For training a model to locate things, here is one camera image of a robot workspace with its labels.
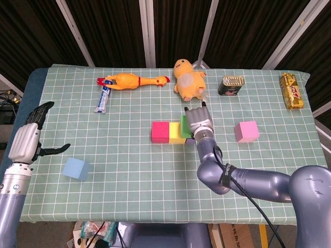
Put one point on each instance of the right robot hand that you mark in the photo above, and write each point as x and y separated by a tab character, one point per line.
200	120

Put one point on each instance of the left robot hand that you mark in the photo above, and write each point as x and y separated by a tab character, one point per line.
24	144

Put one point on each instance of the green foam cube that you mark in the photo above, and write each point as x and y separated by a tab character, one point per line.
184	127

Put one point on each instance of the purple foam cube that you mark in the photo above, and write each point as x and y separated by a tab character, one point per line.
190	141

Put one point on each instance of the yellow foam cube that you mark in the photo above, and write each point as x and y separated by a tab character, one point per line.
174	133

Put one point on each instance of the magenta red foam cube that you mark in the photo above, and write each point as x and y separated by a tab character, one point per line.
160	132

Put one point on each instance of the light blue foam cube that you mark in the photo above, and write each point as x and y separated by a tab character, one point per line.
75	169

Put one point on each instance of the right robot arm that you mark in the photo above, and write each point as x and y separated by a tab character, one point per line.
271	186

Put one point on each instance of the black electronics box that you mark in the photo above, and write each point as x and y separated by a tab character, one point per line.
6	115

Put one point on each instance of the yellow plush toy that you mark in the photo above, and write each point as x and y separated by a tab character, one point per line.
188	80

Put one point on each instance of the dark green meat can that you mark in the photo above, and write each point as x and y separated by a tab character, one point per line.
230	86

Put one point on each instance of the pink foam cube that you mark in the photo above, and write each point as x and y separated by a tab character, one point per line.
247	131

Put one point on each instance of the blue table pad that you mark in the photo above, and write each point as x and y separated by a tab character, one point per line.
33	82

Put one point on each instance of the orange rubber chicken toy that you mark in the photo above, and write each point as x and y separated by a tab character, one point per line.
126	81

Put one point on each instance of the green checkered tablecloth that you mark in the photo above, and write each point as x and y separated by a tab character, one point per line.
142	186

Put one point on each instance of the white blue toothpaste tube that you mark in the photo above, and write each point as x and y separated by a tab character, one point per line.
102	102

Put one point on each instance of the gold snack package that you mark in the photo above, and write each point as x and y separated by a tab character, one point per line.
292	93

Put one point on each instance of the colourful snack bag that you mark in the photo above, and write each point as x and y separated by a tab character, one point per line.
90	231

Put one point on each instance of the brown cardboard box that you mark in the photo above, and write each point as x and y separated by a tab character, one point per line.
232	236

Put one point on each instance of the grey-blue robot torso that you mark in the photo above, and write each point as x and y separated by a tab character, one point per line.
165	236

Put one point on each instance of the white metal frame post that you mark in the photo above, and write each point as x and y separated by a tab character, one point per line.
205	33
323	108
75	33
10	84
323	129
292	33
147	33

